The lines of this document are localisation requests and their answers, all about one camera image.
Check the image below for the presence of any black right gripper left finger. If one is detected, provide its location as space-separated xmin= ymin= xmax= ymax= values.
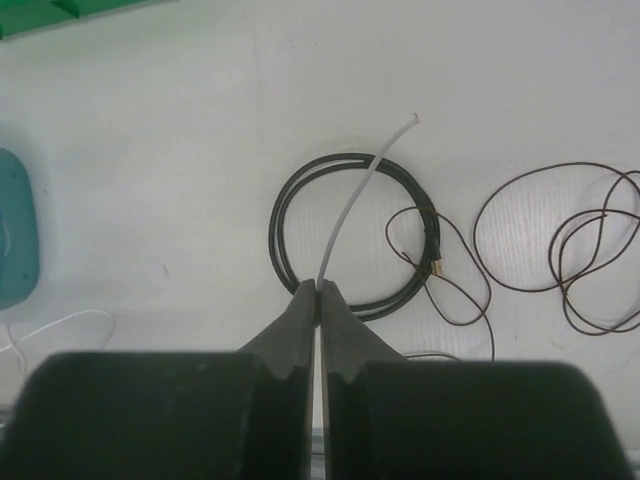
xmin=1 ymin=280 xmax=316 ymax=479

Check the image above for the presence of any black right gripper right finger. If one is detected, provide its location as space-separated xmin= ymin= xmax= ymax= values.
xmin=317 ymin=281 xmax=628 ymax=479

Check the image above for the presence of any thick black cable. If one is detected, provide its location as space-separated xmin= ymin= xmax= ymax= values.
xmin=268 ymin=152 xmax=445 ymax=322

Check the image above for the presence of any thin white wire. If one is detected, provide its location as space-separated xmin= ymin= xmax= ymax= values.
xmin=315 ymin=113 xmax=421 ymax=291

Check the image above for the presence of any teal translucent plastic bin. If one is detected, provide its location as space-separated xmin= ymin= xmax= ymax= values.
xmin=1 ymin=148 xmax=40 ymax=310

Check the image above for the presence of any green plastic tray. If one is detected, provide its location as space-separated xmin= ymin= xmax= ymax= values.
xmin=1 ymin=0 xmax=158 ymax=40

